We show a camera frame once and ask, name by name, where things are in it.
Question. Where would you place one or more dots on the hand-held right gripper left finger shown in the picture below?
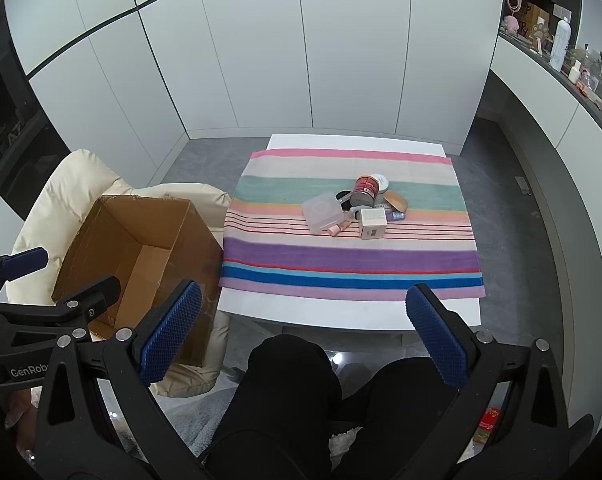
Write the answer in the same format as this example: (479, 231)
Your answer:
(173, 330)

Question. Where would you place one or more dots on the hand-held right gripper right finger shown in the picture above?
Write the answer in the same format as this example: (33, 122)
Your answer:
(436, 335)

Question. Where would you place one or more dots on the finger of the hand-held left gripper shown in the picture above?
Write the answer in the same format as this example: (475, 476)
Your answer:
(28, 260)
(98, 292)

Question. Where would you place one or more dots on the brown cardboard box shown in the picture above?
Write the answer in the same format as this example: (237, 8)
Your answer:
(146, 270)

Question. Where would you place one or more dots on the small purple bottle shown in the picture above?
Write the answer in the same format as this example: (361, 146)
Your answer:
(396, 215)

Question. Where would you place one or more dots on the white square box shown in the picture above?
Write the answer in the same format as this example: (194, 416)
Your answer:
(372, 222)

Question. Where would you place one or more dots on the tan oval case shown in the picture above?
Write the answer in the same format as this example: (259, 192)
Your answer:
(396, 201)

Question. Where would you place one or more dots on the pink tube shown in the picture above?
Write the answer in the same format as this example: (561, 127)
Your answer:
(337, 230)

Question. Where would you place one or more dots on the red jar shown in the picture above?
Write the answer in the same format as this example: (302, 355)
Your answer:
(365, 192)

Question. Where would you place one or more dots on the white round tin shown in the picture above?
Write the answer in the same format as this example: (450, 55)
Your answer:
(382, 182)

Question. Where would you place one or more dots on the clear square plastic case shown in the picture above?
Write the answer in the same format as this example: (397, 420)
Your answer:
(323, 212)

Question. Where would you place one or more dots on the black round container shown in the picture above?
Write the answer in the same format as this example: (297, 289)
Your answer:
(342, 196)

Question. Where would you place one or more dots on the person's left hand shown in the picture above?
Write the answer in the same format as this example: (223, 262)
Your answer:
(23, 420)

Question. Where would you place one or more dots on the person's right leg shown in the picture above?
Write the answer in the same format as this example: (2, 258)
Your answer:
(396, 400)

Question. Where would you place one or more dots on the person's leg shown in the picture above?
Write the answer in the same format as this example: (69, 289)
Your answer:
(396, 400)
(281, 385)

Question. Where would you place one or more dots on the cream padded chair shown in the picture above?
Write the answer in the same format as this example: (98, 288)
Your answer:
(76, 185)

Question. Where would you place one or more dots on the grey fluffy rug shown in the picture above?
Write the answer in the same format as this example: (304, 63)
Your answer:
(196, 420)

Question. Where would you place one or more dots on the white table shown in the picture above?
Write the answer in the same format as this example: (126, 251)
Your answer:
(341, 317)

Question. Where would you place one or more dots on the red packet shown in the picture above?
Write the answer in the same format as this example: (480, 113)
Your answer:
(488, 417)

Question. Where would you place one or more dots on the person's left leg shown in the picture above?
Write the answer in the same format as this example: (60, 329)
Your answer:
(281, 385)

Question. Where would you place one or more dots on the striped colourful cloth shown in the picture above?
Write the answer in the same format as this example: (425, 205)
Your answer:
(331, 260)

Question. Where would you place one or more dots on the black glass oven panel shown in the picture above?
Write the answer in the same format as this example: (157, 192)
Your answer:
(11, 125)

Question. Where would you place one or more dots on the grey floor socket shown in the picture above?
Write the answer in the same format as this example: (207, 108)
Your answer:
(523, 185)

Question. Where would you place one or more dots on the white side counter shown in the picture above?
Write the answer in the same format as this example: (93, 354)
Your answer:
(556, 125)

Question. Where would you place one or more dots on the white tall cabinets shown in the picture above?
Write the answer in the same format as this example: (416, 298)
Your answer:
(281, 60)

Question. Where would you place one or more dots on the tall white bottle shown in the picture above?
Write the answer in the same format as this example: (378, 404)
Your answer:
(561, 45)

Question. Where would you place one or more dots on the pink plush toy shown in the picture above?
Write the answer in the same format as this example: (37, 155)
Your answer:
(511, 25)

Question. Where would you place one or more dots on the small printed cardboard box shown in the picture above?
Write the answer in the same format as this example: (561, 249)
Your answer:
(536, 20)

